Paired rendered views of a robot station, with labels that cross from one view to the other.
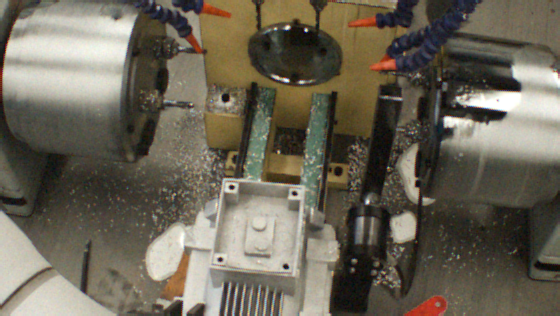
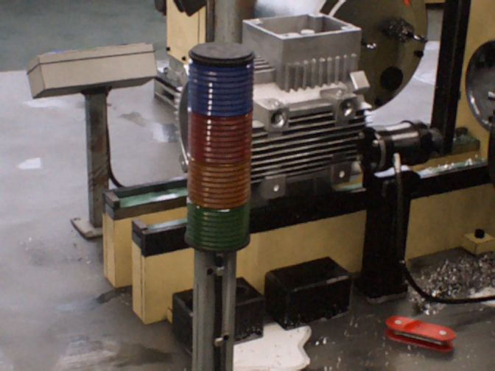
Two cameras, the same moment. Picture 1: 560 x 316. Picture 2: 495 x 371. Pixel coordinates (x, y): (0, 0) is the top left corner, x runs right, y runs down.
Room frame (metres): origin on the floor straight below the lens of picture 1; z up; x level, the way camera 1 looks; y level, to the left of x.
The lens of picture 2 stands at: (-0.39, -0.92, 1.45)
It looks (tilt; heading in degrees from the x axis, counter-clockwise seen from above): 23 degrees down; 53
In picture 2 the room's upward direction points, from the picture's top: 2 degrees clockwise
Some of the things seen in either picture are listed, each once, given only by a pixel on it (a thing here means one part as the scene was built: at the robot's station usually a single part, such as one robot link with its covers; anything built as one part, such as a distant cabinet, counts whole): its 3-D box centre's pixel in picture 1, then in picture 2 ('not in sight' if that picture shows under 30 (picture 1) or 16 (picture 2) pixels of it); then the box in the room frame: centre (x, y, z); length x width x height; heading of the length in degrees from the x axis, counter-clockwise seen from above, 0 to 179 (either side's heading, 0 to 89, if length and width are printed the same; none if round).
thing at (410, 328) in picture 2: (422, 315); (419, 333); (0.42, -0.23, 0.81); 0.09 x 0.03 x 0.02; 121
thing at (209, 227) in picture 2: not in sight; (218, 217); (0.10, -0.24, 1.05); 0.06 x 0.06 x 0.04
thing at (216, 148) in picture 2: not in sight; (219, 129); (0.10, -0.24, 1.14); 0.06 x 0.06 x 0.04
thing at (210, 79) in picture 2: not in sight; (221, 82); (0.10, -0.24, 1.19); 0.06 x 0.06 x 0.04
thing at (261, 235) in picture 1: (258, 239); (300, 51); (0.41, 0.02, 1.11); 0.12 x 0.11 x 0.07; 174
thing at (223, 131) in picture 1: (227, 117); not in sight; (0.76, 0.09, 0.86); 0.07 x 0.06 x 0.12; 82
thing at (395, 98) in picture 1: (379, 151); (449, 57); (0.53, -0.13, 1.12); 0.04 x 0.03 x 0.26; 172
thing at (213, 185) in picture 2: not in sight; (219, 174); (0.10, -0.24, 1.10); 0.06 x 0.06 x 0.04
